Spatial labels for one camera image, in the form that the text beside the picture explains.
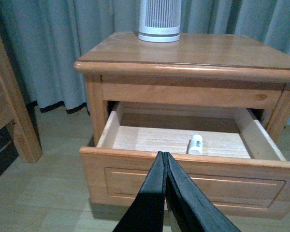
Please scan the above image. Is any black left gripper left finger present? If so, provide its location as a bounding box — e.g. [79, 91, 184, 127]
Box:
[113, 152, 167, 232]

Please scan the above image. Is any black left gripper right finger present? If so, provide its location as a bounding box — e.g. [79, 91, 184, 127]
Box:
[164, 152, 240, 232]

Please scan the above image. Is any wooden drawer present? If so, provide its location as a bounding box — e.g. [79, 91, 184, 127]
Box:
[80, 102, 290, 218]

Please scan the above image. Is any white medicine bottle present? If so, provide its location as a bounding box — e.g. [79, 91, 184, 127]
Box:
[188, 134, 203, 155]

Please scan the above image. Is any wooden nightstand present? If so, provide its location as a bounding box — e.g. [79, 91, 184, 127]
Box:
[74, 31, 290, 142]

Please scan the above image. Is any white slatted cylindrical air purifier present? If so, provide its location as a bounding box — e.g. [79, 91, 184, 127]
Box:
[138, 0, 181, 43]

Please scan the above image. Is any grey curtain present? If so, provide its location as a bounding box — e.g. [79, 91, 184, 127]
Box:
[0, 0, 290, 110]

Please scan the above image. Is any wooden bed frame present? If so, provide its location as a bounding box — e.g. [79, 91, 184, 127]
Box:
[0, 36, 43, 163]

